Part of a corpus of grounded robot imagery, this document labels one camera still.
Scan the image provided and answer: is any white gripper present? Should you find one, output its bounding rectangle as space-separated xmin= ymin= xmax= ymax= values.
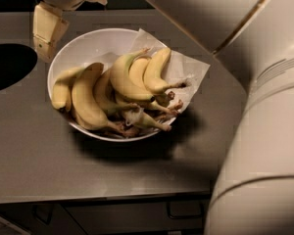
xmin=32 ymin=0 xmax=108 ymax=63

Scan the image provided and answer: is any large curved top banana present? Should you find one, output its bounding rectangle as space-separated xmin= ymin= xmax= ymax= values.
xmin=110 ymin=48 xmax=155 ymax=103

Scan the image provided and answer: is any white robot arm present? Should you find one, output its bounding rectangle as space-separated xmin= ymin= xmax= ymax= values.
xmin=146 ymin=0 xmax=294 ymax=235

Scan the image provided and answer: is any white ceramic bowl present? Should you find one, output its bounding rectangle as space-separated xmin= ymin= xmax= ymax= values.
xmin=47 ymin=27 xmax=177 ymax=143

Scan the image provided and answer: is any leftmost yellow banana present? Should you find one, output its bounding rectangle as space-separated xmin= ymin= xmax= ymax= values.
xmin=51 ymin=67 xmax=83 ymax=112

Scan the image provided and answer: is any yellow banana behind top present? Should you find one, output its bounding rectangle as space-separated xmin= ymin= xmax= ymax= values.
xmin=129 ymin=57 xmax=178 ymax=117

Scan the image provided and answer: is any greenish middle banana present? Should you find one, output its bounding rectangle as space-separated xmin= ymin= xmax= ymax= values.
xmin=93 ymin=70 xmax=139 ymax=117

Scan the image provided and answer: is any rightmost yellow banana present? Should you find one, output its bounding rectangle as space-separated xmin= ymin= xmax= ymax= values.
xmin=143 ymin=47 xmax=187 ymax=95

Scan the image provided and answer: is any large yellow banana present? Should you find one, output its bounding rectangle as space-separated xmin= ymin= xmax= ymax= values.
xmin=72 ymin=63 xmax=131 ymax=137

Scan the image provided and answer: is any dark round sink opening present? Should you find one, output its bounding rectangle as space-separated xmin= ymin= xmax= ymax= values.
xmin=0 ymin=43 xmax=38 ymax=90

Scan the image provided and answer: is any white paper sheet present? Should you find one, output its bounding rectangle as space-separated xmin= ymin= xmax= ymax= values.
xmin=82 ymin=27 xmax=211 ymax=122

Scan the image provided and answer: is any dark cabinet drawer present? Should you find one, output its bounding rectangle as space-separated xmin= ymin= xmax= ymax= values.
xmin=65 ymin=200 xmax=206 ymax=235

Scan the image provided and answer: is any black left cabinet handle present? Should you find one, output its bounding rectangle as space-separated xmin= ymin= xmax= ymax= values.
xmin=31 ymin=204 xmax=54 ymax=225

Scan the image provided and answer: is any black drawer handle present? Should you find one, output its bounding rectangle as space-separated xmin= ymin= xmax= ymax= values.
xmin=166 ymin=200 xmax=204 ymax=219

